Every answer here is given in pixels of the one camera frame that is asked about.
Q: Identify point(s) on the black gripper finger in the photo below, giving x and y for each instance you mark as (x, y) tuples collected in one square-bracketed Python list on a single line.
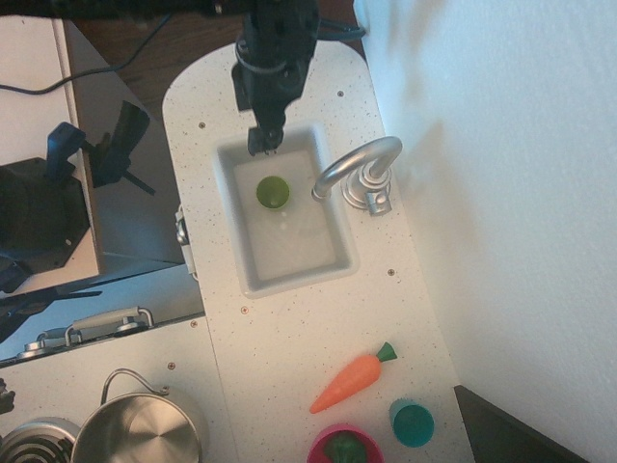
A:
[(255, 143), (273, 139)]

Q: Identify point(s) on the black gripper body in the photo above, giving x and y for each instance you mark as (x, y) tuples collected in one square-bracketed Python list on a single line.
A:
[(272, 54)]

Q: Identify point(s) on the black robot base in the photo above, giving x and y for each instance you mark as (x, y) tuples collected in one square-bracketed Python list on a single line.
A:
[(43, 208)]

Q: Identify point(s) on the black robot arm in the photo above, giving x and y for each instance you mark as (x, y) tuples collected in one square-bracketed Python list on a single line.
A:
[(95, 10)]

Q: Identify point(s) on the silver toy faucet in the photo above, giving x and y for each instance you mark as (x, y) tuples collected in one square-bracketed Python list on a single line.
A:
[(366, 175)]

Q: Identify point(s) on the green plastic cup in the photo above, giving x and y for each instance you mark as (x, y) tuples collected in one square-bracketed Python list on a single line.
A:
[(273, 192)]

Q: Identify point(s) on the white toy sink basin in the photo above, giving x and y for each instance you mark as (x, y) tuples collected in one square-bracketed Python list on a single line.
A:
[(301, 244)]

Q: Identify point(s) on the orange toy carrot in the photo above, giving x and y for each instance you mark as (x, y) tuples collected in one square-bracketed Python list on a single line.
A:
[(357, 376)]

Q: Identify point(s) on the stainless steel pot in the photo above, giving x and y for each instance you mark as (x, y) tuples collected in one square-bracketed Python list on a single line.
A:
[(155, 424)]

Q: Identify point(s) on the green toy broccoli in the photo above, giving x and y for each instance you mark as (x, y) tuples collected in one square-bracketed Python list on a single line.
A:
[(345, 447)]

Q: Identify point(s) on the pink plastic bowl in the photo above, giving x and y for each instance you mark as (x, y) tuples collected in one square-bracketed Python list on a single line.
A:
[(315, 454)]

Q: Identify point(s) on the teal plastic cup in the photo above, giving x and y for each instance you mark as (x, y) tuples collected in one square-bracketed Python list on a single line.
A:
[(412, 424)]

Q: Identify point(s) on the silver stove burner coil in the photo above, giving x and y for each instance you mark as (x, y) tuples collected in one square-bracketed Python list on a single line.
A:
[(41, 440)]

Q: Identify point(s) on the silver cabinet door handle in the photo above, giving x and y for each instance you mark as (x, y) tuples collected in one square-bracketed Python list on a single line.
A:
[(183, 239)]

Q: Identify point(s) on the grey oven door handle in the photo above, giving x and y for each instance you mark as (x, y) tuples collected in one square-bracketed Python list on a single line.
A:
[(122, 322)]

